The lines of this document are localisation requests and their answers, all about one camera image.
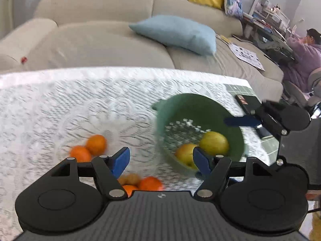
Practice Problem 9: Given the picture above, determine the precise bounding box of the brown longan fruit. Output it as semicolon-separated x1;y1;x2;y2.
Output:
125;173;141;186
118;175;127;186

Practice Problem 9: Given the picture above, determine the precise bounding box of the orange mandarin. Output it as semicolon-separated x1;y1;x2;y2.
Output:
70;145;92;163
85;134;107;156
138;176;164;192
122;185;139;197

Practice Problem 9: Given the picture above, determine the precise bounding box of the green colander bowl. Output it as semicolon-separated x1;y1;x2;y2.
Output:
152;94;246;177

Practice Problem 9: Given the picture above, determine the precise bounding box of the black smartphone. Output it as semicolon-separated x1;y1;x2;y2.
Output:
235;95;272;139

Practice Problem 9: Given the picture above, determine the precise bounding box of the printed paper sheet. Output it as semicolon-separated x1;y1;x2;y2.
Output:
228;43;265;71

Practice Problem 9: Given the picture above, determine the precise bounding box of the person in purple robe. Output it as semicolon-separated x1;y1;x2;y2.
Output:
280;28;320;93

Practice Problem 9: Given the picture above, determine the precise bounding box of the white lace tablecloth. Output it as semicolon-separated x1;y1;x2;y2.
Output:
0;66;274;239

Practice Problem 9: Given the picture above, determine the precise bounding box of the cluttered white desk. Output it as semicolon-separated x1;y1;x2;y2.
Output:
242;0;296;64

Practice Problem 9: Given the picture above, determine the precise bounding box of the light blue pillow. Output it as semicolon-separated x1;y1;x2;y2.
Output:
129;15;216;55

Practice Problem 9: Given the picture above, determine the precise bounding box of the blue patterned cushion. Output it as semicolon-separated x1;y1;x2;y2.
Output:
224;0;243;20

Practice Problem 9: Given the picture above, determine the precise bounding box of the beige sofa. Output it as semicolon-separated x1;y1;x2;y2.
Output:
1;0;283;101

